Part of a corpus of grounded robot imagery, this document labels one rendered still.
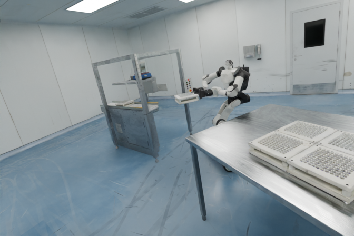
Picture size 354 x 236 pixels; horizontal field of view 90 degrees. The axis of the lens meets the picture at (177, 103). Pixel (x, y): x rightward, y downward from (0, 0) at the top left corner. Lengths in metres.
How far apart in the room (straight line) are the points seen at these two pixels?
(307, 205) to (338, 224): 0.10
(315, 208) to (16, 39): 5.77
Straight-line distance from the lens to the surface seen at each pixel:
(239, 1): 5.83
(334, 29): 5.71
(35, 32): 5.91
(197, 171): 1.64
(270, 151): 1.13
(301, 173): 1.09
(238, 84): 2.06
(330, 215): 0.96
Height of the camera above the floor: 1.50
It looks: 14 degrees down
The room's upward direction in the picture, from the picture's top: 10 degrees counter-clockwise
